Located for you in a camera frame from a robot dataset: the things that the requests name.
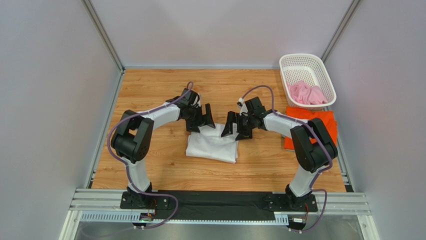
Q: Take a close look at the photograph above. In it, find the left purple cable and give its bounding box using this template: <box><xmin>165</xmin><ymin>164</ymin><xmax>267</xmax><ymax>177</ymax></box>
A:
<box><xmin>106</xmin><ymin>81</ymin><xmax>180</xmax><ymax>230</ymax></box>

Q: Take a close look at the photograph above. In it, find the right corner aluminium post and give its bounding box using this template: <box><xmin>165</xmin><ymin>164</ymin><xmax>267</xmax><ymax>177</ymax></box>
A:
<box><xmin>321</xmin><ymin>0</ymin><xmax>363</xmax><ymax>64</ymax></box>

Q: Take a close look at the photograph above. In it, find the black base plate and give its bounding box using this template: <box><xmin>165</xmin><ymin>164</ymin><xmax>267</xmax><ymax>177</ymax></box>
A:
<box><xmin>120</xmin><ymin>189</ymin><xmax>318</xmax><ymax>221</ymax></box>

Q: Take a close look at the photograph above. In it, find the pink t shirt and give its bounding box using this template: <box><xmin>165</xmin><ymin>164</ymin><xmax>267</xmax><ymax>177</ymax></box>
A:
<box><xmin>287</xmin><ymin>81</ymin><xmax>329</xmax><ymax>105</ymax></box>

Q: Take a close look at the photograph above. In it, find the white t shirt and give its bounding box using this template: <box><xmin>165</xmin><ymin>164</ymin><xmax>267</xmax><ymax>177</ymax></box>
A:
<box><xmin>185</xmin><ymin>123</ymin><xmax>239</xmax><ymax>164</ymax></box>

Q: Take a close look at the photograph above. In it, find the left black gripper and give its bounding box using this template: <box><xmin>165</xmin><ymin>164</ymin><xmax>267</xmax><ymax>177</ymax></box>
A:
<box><xmin>185</xmin><ymin>103</ymin><xmax>216</xmax><ymax>133</ymax></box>

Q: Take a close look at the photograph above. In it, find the aluminium frame rail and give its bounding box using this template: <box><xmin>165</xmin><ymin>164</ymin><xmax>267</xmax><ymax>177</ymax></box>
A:
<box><xmin>69</xmin><ymin>189</ymin><xmax>371</xmax><ymax>226</ymax></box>

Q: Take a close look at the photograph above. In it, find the left corner aluminium post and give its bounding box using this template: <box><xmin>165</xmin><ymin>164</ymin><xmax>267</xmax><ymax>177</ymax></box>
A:
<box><xmin>81</xmin><ymin>0</ymin><xmax>126</xmax><ymax>74</ymax></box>

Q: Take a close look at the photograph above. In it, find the corner aluminium post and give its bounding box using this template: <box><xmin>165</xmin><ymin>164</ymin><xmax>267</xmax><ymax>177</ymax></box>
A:
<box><xmin>321</xmin><ymin>0</ymin><xmax>363</xmax><ymax>64</ymax></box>
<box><xmin>81</xmin><ymin>0</ymin><xmax>126</xmax><ymax>74</ymax></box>

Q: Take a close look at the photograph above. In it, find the folded orange t shirt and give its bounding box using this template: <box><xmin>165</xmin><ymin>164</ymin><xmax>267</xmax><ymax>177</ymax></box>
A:
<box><xmin>285</xmin><ymin>106</ymin><xmax>338</xmax><ymax>146</ymax></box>

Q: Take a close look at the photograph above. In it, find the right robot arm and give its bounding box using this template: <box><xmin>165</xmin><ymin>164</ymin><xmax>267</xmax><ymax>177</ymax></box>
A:
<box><xmin>221</xmin><ymin>97</ymin><xmax>338</xmax><ymax>210</ymax></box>

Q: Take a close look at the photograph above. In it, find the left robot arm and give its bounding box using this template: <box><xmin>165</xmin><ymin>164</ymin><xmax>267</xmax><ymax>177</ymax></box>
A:
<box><xmin>107</xmin><ymin>88</ymin><xmax>216</xmax><ymax>209</ymax></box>

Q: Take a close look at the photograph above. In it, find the white plastic laundry basket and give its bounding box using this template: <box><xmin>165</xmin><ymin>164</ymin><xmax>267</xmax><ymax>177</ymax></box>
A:
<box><xmin>278</xmin><ymin>53</ymin><xmax>337</xmax><ymax>111</ymax></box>

